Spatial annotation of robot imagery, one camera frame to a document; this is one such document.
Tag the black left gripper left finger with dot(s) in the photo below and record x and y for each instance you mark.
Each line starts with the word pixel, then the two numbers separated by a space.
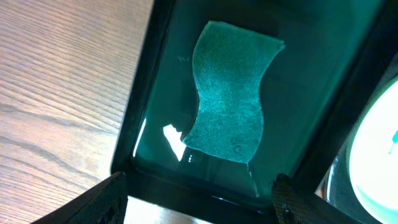
pixel 104 203

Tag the round black tray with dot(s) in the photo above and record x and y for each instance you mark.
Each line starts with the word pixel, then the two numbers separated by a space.
pixel 338 190

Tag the black rectangular water tray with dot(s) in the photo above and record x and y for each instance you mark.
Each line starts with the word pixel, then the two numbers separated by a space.
pixel 312 94

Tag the white plate with green stain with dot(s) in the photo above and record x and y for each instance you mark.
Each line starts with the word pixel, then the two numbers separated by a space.
pixel 373 156

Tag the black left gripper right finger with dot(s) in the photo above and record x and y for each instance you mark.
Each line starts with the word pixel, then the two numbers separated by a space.
pixel 293 206

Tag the green scouring sponge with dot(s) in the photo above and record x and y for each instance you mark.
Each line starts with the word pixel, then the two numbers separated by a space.
pixel 228 64

